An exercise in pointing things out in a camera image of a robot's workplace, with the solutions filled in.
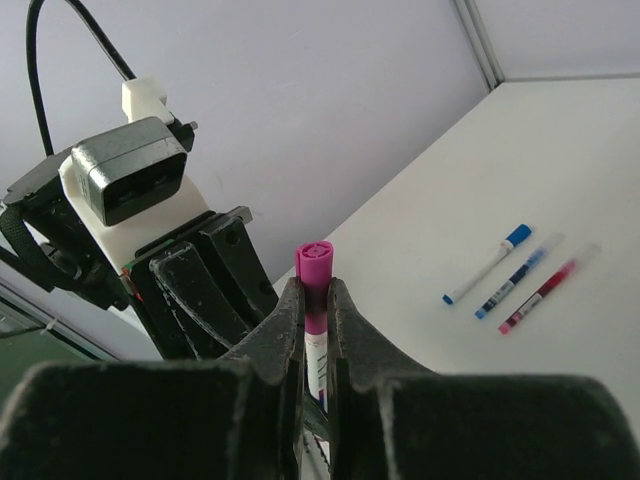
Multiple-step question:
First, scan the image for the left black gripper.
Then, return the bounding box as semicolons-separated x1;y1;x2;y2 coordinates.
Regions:
1;152;278;359

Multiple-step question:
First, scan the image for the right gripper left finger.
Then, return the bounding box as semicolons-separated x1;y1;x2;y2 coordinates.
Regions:
1;278;305;479

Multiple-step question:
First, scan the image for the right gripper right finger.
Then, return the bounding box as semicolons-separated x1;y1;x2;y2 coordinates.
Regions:
327;279;639;479

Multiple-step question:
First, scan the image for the purple pen cap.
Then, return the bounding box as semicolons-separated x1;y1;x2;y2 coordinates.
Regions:
295;241;334;335

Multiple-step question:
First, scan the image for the blue white marker pen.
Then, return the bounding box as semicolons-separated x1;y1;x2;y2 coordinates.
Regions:
442;224;533;305

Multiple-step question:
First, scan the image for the blue gel pen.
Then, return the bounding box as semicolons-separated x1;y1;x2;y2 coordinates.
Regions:
474;233;565;319

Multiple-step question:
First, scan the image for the red gel pen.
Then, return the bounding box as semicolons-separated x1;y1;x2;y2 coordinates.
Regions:
498;244;601;335

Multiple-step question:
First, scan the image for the thin white red-tip pen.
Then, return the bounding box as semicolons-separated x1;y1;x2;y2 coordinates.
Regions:
305;332;328;412

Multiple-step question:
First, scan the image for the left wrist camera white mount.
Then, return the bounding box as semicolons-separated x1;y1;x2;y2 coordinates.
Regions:
58;77;209;272

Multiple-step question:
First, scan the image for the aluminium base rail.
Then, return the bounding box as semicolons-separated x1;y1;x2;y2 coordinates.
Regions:
1;280;117;360

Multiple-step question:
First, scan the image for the black camera cable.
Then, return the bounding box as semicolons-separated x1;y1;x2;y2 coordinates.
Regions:
25;0;139;157

